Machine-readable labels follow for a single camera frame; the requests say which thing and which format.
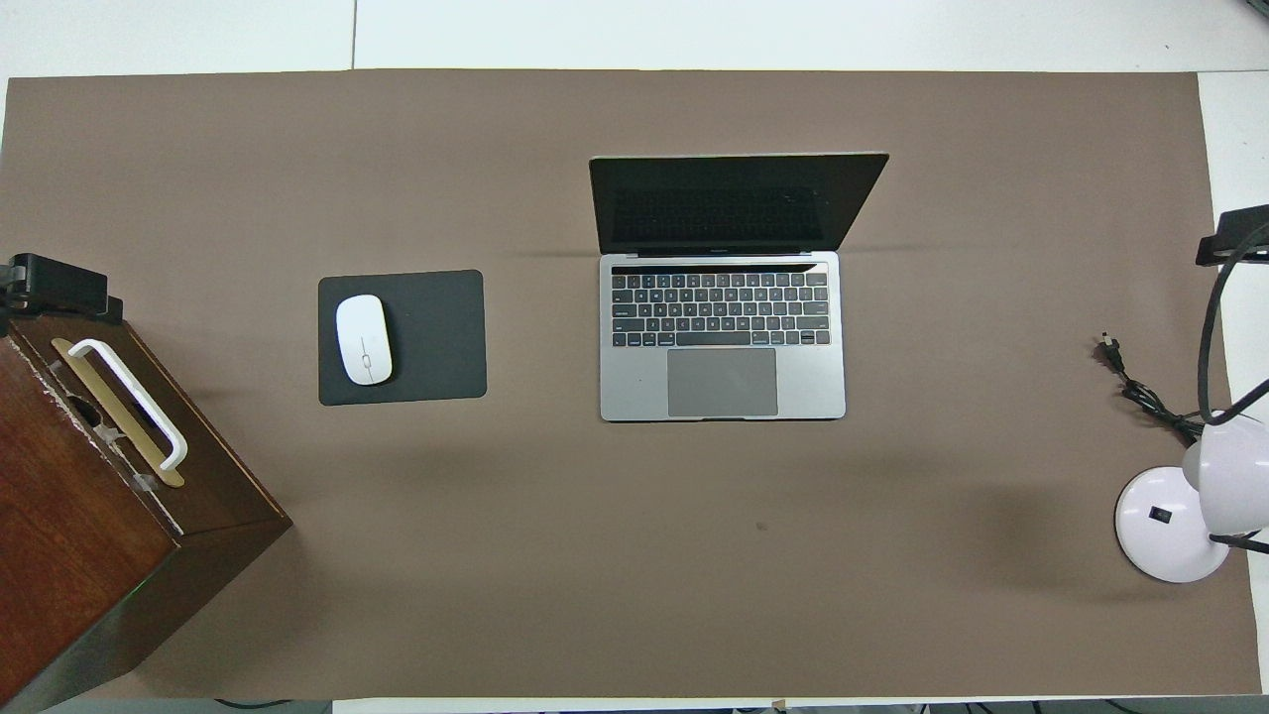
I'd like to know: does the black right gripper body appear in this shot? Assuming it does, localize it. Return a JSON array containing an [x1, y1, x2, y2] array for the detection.
[[1217, 205, 1269, 241]]

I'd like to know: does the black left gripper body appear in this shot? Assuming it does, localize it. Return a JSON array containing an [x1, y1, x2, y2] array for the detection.
[[0, 253, 108, 316]]

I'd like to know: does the silver grey laptop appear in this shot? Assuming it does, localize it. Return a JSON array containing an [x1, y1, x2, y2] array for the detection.
[[589, 152, 890, 423]]

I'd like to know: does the dark brown wooden box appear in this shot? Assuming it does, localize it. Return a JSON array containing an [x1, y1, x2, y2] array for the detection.
[[0, 297, 293, 713]]

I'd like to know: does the white computer mouse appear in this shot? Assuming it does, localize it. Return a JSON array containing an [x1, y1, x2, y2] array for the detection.
[[335, 294, 394, 387]]

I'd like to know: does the white desk lamp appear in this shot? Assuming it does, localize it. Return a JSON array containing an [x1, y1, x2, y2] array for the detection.
[[1114, 410, 1269, 584]]

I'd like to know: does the black mouse pad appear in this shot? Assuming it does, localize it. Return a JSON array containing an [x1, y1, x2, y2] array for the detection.
[[317, 269, 488, 407]]

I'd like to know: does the brown table mat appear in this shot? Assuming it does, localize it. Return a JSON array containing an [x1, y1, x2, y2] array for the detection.
[[0, 69, 1262, 700]]

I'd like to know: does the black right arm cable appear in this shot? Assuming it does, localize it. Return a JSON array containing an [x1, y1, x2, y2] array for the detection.
[[1197, 223, 1269, 427]]

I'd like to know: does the white box handle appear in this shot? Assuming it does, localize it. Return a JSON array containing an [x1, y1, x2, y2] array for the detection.
[[67, 338, 189, 472]]

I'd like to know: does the black lamp power cable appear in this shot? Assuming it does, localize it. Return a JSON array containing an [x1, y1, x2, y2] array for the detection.
[[1098, 334, 1206, 444]]

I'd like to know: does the gold handle backing plate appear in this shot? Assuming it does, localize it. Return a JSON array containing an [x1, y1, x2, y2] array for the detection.
[[50, 337, 186, 489]]

